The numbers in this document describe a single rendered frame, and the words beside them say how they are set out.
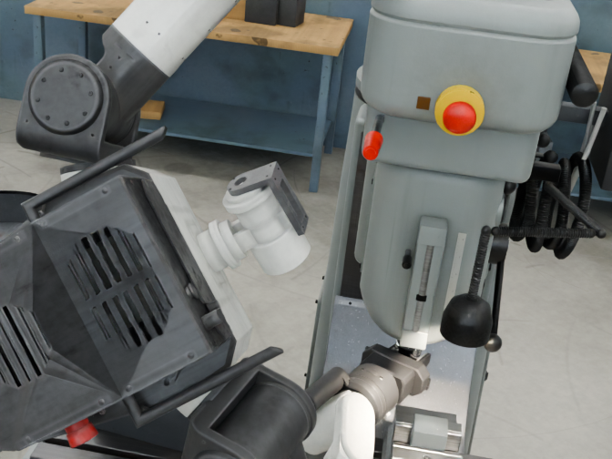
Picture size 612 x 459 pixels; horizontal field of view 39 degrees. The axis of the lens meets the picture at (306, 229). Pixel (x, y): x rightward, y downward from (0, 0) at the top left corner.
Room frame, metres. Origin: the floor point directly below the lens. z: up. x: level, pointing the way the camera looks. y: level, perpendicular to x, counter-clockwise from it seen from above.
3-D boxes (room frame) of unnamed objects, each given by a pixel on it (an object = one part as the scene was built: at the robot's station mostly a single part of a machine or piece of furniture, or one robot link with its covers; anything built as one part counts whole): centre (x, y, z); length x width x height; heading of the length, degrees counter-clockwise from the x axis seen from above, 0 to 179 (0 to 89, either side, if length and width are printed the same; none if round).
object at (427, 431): (1.25, -0.26, 1.07); 0.06 x 0.05 x 0.06; 84
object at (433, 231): (1.15, -0.19, 1.45); 0.04 x 0.04 x 0.21; 84
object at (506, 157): (1.30, -0.20, 1.68); 0.34 x 0.24 x 0.10; 174
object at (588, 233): (1.09, -0.34, 1.58); 0.17 x 0.01 x 0.01; 101
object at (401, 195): (1.27, -0.20, 1.47); 0.21 x 0.19 x 0.32; 84
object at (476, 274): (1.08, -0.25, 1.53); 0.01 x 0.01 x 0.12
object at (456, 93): (1.03, -0.17, 1.76); 0.06 x 0.02 x 0.06; 84
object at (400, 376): (1.18, -0.15, 1.23); 0.13 x 0.12 x 0.10; 59
